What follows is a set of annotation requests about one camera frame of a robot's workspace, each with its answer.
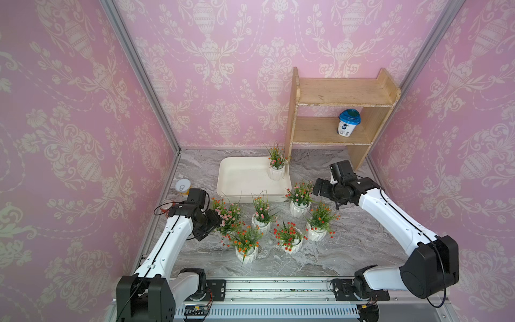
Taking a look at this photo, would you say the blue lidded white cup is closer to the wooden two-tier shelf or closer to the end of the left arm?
the wooden two-tier shelf

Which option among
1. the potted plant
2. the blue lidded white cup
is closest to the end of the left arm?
the potted plant

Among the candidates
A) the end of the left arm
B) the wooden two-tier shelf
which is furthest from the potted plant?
the end of the left arm

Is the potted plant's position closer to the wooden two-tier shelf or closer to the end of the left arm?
the wooden two-tier shelf

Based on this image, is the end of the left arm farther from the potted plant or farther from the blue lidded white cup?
the blue lidded white cup
